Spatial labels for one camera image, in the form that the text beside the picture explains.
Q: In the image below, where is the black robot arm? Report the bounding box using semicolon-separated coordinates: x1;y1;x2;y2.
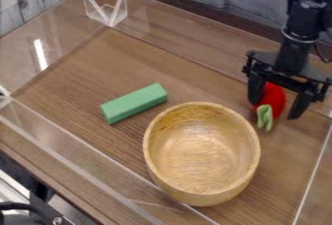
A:
243;0;332;119

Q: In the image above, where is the green rectangular block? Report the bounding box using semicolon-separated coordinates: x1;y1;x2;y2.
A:
101;82;168;124

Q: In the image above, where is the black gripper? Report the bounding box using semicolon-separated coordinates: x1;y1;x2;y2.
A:
243;50;332;119

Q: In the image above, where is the red felt fruit green leaf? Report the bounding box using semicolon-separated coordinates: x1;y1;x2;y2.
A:
253;82;287;132

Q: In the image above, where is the black metal bracket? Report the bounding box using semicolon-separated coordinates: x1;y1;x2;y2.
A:
28;193;75;225

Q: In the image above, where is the black cable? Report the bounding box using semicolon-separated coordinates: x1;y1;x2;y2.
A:
0;202;45;225

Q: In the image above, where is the clear acrylic enclosure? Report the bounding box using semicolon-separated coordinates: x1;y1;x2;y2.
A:
0;0;332;225

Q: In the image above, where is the wooden bowl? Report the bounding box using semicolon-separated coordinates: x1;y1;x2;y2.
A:
144;102;261;207

